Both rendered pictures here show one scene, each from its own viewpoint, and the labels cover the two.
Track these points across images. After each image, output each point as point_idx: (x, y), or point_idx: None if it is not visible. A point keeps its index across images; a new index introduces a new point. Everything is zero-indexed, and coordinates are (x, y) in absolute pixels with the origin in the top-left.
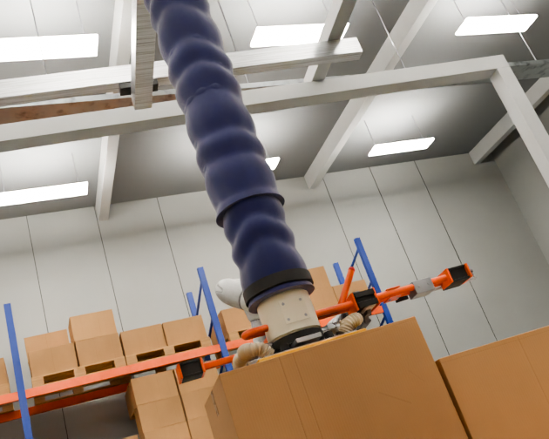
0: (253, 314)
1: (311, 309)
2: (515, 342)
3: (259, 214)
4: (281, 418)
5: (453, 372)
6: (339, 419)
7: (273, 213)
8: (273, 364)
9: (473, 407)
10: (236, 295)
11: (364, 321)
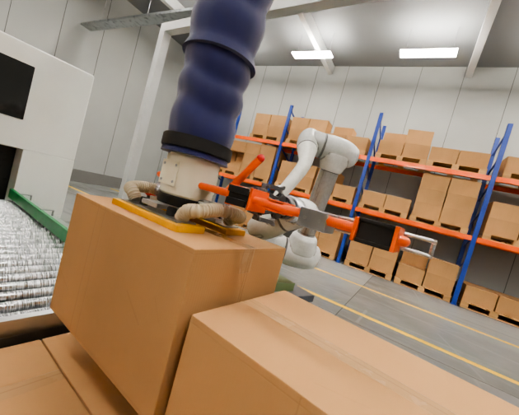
0: (320, 164)
1: (186, 179)
2: (290, 401)
3: (189, 64)
4: (81, 249)
5: (193, 342)
6: (100, 283)
7: (203, 67)
8: (95, 207)
9: (184, 394)
10: (297, 143)
11: (252, 217)
